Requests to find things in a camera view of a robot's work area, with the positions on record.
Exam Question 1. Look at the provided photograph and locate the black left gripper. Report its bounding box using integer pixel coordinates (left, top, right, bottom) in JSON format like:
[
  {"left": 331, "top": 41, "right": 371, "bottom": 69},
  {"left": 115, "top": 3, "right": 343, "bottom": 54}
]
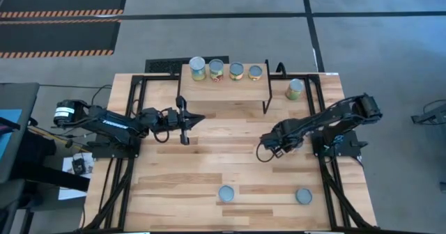
[{"left": 158, "top": 95, "right": 207, "bottom": 146}]

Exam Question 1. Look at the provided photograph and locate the blue and yellow label can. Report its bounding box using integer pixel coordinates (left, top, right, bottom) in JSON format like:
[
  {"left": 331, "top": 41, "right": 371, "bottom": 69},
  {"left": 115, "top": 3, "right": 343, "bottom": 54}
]
[{"left": 188, "top": 56, "right": 207, "bottom": 82}]

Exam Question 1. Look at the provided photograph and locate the green can with red swirl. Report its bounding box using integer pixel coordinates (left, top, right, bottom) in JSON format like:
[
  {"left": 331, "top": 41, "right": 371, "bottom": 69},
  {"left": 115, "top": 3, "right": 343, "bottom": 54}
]
[{"left": 208, "top": 58, "right": 225, "bottom": 83}]

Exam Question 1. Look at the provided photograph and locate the white and red tomato can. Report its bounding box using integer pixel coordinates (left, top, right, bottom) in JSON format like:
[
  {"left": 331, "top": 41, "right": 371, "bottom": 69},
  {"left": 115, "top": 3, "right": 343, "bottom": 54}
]
[{"left": 247, "top": 65, "right": 263, "bottom": 81}]

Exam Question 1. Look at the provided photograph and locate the wooden shelf with black legs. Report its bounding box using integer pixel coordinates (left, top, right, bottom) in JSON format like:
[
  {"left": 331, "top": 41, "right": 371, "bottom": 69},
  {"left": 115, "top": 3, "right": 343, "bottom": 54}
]
[{"left": 176, "top": 58, "right": 274, "bottom": 115}]

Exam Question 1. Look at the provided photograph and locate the black perforated panel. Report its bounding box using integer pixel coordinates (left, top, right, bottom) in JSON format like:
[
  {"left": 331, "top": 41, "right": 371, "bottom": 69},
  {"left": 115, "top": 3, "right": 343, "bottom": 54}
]
[{"left": 144, "top": 55, "right": 230, "bottom": 75}]

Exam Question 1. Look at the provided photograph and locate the grey-lidded tin can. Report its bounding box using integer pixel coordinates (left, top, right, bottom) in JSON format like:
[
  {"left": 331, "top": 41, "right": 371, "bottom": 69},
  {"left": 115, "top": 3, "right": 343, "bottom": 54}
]
[{"left": 295, "top": 187, "right": 314, "bottom": 205}]

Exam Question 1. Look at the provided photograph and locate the pineapple print can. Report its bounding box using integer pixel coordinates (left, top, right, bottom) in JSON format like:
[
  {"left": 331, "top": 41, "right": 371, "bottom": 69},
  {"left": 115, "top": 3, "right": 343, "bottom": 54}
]
[{"left": 217, "top": 185, "right": 236, "bottom": 203}]

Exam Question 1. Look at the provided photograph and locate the white paper sheet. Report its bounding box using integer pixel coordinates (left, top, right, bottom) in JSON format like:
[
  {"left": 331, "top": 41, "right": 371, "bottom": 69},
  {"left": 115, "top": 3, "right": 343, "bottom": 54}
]
[
  {"left": 58, "top": 187, "right": 89, "bottom": 201},
  {"left": 62, "top": 153, "right": 95, "bottom": 176}
]

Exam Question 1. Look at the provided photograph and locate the small black device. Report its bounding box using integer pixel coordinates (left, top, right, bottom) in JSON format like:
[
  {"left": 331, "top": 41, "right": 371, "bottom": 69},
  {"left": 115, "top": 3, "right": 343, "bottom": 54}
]
[{"left": 71, "top": 157, "right": 86, "bottom": 176}]

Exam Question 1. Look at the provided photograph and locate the black stand base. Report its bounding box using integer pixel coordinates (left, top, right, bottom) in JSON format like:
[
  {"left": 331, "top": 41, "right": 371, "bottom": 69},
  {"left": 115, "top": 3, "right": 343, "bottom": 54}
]
[{"left": 410, "top": 100, "right": 446, "bottom": 125}]

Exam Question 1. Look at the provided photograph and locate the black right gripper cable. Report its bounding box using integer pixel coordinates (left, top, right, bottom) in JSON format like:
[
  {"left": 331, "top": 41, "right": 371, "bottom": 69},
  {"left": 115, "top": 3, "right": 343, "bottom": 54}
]
[{"left": 256, "top": 141, "right": 277, "bottom": 164}]

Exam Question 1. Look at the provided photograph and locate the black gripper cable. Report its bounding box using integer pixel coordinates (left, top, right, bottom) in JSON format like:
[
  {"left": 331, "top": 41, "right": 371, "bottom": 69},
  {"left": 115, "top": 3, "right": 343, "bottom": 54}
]
[
  {"left": 153, "top": 127, "right": 172, "bottom": 145},
  {"left": 256, "top": 141, "right": 277, "bottom": 164}
]

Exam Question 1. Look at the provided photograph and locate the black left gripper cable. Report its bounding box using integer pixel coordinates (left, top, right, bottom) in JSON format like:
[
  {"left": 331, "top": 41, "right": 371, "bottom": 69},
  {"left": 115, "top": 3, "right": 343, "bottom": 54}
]
[{"left": 153, "top": 127, "right": 172, "bottom": 145}]

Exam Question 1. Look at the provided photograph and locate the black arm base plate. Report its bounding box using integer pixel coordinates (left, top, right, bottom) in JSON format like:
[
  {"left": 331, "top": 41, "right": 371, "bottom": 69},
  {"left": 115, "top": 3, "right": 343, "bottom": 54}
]
[
  {"left": 91, "top": 136, "right": 141, "bottom": 159},
  {"left": 311, "top": 131, "right": 369, "bottom": 158}
]

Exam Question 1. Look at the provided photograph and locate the black power cable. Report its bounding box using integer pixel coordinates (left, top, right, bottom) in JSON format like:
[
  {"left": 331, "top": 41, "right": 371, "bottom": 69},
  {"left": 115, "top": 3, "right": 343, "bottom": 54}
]
[{"left": 90, "top": 84, "right": 113, "bottom": 107}]

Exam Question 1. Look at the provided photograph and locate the yellow cable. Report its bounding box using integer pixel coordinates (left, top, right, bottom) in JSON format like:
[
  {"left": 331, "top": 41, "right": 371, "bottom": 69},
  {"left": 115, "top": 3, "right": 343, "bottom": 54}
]
[{"left": 29, "top": 127, "right": 89, "bottom": 152}]

